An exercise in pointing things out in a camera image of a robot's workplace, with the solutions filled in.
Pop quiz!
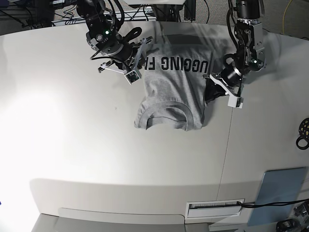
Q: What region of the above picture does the white cable grommet slot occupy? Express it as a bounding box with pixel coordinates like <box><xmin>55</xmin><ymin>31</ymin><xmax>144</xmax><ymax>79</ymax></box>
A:
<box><xmin>185</xmin><ymin>199</ymin><xmax>245</xmax><ymax>219</ymax></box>

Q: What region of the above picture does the black desk cable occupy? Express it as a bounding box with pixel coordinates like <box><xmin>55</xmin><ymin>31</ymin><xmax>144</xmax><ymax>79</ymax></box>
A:
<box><xmin>237</xmin><ymin>198</ymin><xmax>309</xmax><ymax>209</ymax></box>

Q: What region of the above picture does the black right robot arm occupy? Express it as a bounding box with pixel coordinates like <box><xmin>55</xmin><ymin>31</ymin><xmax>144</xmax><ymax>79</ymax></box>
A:
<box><xmin>77</xmin><ymin>0</ymin><xmax>153</xmax><ymax>84</ymax></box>

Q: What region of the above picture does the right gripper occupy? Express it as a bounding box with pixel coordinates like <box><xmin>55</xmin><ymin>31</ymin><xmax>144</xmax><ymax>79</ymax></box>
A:
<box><xmin>97</xmin><ymin>36</ymin><xmax>153</xmax><ymax>84</ymax></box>

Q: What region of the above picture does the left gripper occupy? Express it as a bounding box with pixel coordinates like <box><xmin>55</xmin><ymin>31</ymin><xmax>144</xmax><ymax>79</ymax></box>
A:
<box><xmin>203</xmin><ymin>66</ymin><xmax>243</xmax><ymax>109</ymax></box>

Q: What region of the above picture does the grey T-shirt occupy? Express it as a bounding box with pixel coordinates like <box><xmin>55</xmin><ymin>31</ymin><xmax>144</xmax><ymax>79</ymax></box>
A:
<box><xmin>134</xmin><ymin>34</ymin><xmax>215</xmax><ymax>131</ymax></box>

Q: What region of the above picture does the blue grey board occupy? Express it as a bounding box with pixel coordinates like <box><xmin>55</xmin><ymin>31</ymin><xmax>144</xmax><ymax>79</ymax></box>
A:
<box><xmin>247</xmin><ymin>167</ymin><xmax>308</xmax><ymax>227</ymax></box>

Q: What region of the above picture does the black camera stand base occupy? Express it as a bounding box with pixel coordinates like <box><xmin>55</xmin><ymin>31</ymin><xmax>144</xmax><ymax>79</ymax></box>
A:
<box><xmin>124</xmin><ymin>0</ymin><xmax>197</xmax><ymax>23</ymax></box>

